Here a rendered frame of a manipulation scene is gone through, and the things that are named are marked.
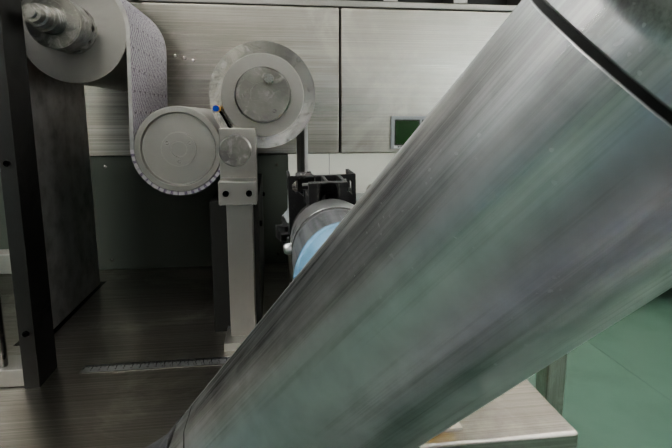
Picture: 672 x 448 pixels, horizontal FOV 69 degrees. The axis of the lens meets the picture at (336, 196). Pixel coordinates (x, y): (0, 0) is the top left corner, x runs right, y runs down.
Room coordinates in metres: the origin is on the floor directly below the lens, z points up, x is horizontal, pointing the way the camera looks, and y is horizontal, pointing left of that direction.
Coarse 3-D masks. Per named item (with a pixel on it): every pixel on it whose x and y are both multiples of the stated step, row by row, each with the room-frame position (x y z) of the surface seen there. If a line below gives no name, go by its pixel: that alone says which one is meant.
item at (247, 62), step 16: (240, 64) 0.70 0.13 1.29; (256, 64) 0.70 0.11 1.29; (272, 64) 0.70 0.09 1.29; (288, 64) 0.71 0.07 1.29; (224, 80) 0.70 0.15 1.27; (288, 80) 0.71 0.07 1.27; (224, 96) 0.70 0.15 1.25; (240, 112) 0.70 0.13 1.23; (288, 112) 0.71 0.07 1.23; (256, 128) 0.70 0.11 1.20; (272, 128) 0.70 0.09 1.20
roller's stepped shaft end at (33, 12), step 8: (24, 8) 0.57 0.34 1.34; (32, 8) 0.57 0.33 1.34; (40, 8) 0.58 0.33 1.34; (48, 8) 0.59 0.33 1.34; (56, 8) 0.62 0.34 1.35; (24, 16) 0.57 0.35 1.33; (32, 16) 0.57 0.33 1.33; (40, 16) 0.57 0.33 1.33; (48, 16) 0.59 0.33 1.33; (56, 16) 0.60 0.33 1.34; (64, 16) 0.62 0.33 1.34; (32, 24) 0.58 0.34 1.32; (40, 24) 0.58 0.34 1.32; (48, 24) 0.59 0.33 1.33; (56, 24) 0.60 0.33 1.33; (64, 24) 0.62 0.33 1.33; (48, 32) 0.61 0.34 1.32; (56, 32) 0.62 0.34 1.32
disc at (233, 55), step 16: (240, 48) 0.70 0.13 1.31; (256, 48) 0.70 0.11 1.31; (272, 48) 0.71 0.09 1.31; (288, 48) 0.71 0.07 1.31; (224, 64) 0.70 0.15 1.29; (304, 64) 0.71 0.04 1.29; (304, 80) 0.71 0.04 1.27; (304, 96) 0.71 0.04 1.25; (224, 112) 0.70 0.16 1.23; (304, 112) 0.71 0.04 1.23; (288, 128) 0.71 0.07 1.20; (272, 144) 0.71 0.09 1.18
